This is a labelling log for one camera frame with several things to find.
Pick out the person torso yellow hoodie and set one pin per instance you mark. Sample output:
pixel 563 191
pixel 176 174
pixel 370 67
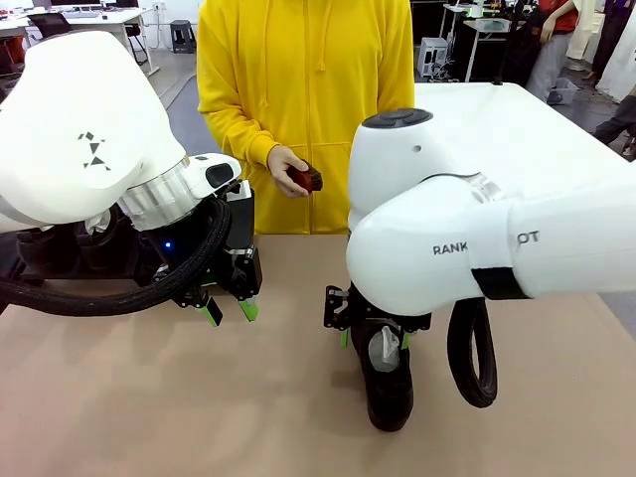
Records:
pixel 308 74

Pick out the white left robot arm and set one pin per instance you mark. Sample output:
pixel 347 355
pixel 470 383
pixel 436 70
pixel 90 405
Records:
pixel 74 99

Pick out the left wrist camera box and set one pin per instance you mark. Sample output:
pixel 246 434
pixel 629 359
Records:
pixel 241 191

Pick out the person right forearm yellow sleeve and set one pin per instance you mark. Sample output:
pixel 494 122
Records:
pixel 233 134

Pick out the white crumpled paper stuffing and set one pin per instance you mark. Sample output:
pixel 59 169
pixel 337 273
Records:
pixel 97 224
pixel 386 348

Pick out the brown wooden shoe brush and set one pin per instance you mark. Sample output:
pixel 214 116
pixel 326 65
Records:
pixel 308 181

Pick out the cream hanging garment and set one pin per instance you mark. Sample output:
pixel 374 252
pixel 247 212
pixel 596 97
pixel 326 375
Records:
pixel 584 35

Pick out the black plastic stool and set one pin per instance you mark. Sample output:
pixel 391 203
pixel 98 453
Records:
pixel 182 35

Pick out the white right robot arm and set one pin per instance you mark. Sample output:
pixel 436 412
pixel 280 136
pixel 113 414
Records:
pixel 422 223

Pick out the grey plastic bin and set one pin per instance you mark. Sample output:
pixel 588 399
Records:
pixel 564 92

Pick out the dark hanging garment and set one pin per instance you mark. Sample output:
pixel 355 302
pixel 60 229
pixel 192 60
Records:
pixel 618 45

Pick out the black office chair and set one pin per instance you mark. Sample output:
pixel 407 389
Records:
pixel 49 22

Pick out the person right hand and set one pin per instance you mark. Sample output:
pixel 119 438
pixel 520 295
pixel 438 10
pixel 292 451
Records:
pixel 280 164

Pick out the white computer case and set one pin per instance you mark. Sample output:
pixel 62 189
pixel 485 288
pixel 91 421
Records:
pixel 433 54

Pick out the mannequin red top grey trousers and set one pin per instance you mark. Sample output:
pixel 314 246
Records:
pixel 556 45

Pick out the white office desk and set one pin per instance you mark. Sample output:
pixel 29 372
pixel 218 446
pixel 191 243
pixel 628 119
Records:
pixel 114 20

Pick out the background person dark trousers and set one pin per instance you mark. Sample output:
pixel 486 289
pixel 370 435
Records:
pixel 616 124

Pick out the large white table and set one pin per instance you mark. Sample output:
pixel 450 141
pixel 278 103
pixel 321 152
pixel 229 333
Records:
pixel 522 129

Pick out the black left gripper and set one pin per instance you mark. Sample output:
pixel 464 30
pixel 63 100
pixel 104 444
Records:
pixel 243 273

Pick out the black equipment cart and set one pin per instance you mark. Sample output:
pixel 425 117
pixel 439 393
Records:
pixel 484 49

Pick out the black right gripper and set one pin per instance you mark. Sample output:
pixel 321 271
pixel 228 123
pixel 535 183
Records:
pixel 338 308

